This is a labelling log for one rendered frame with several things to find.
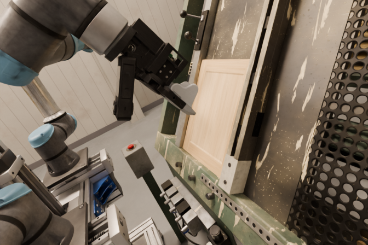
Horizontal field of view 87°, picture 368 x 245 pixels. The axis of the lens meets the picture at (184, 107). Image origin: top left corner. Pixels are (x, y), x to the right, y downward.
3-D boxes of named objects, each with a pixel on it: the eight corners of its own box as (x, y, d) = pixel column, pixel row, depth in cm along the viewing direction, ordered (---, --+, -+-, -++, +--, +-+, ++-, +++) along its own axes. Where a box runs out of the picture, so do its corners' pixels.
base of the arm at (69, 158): (48, 182, 93) (35, 167, 89) (53, 166, 106) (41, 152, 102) (79, 164, 98) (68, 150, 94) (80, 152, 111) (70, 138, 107)
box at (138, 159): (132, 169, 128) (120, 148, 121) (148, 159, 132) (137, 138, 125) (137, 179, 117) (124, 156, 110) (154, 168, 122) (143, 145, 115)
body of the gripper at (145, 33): (191, 64, 36) (140, 13, 30) (164, 101, 35) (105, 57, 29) (176, 63, 42) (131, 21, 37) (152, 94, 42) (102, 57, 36)
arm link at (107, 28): (78, 38, 27) (80, 41, 34) (106, 59, 30) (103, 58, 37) (110, -3, 28) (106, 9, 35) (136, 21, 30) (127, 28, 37)
